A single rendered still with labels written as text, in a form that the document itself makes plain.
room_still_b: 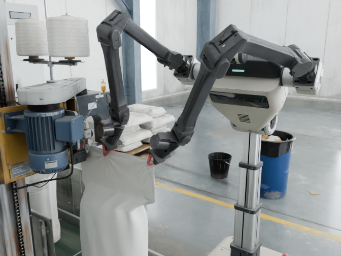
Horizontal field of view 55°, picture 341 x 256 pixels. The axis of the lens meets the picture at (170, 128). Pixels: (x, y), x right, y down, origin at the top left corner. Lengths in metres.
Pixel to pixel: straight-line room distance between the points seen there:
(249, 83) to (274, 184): 2.20
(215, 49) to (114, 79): 0.51
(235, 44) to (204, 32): 9.16
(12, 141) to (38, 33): 0.49
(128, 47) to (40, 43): 6.08
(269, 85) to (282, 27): 8.03
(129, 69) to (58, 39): 6.30
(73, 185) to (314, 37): 7.78
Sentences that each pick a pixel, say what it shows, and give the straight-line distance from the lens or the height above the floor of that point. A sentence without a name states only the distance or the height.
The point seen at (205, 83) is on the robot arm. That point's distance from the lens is 1.11.
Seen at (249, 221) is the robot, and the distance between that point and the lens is 1.95.
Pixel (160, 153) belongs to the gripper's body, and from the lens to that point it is 1.38.
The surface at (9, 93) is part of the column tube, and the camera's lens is 1.51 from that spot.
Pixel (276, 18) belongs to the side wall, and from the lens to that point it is 9.59.
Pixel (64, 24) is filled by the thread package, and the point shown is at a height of 1.65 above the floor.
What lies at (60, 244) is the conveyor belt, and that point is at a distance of 2.26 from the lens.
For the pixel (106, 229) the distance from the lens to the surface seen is 1.72.
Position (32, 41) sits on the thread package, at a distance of 1.60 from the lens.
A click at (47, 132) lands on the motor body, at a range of 1.33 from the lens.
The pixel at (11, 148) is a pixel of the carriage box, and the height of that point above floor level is 1.17.
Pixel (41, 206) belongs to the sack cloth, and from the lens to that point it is 2.17.
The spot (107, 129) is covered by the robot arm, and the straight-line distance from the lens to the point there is 1.48.
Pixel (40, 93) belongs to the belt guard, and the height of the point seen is 1.41.
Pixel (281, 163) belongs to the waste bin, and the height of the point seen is 0.40.
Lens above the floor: 1.58
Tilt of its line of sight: 14 degrees down
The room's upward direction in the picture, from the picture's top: straight up
